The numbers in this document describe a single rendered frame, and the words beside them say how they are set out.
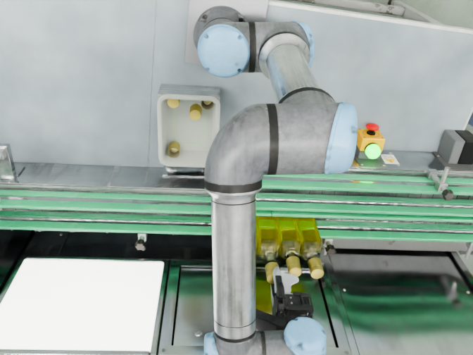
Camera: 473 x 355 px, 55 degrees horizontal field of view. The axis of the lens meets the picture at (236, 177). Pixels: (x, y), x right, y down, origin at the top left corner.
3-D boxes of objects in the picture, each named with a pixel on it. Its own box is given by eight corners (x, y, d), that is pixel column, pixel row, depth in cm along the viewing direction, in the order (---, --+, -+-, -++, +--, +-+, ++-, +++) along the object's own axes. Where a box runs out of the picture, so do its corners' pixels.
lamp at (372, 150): (362, 156, 137) (365, 160, 135) (365, 142, 135) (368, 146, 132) (377, 156, 138) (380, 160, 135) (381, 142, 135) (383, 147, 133)
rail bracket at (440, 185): (421, 175, 136) (440, 200, 124) (429, 153, 132) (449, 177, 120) (435, 175, 136) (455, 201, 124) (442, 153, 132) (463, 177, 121)
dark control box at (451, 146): (436, 151, 146) (447, 164, 139) (443, 128, 142) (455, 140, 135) (461, 152, 146) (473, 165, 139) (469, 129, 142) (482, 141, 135)
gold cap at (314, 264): (315, 255, 118) (318, 266, 115) (324, 262, 120) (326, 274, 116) (305, 262, 120) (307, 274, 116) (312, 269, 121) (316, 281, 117)
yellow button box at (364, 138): (351, 147, 144) (357, 158, 138) (356, 126, 140) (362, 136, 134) (373, 148, 145) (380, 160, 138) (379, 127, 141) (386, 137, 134)
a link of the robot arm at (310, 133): (246, 14, 110) (271, 125, 66) (308, 14, 111) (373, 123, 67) (246, 62, 117) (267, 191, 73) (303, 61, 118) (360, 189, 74)
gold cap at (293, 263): (285, 265, 120) (287, 277, 116) (286, 256, 118) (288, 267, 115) (298, 266, 120) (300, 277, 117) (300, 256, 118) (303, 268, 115)
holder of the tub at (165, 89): (162, 166, 145) (160, 179, 139) (160, 83, 131) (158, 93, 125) (216, 168, 146) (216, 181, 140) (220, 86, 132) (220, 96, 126)
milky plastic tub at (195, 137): (161, 152, 142) (158, 166, 135) (160, 83, 131) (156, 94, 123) (217, 154, 143) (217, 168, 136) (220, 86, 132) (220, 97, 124)
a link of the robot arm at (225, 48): (197, 17, 111) (195, 27, 99) (252, 17, 112) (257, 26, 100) (198, 66, 117) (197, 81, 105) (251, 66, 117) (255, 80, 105)
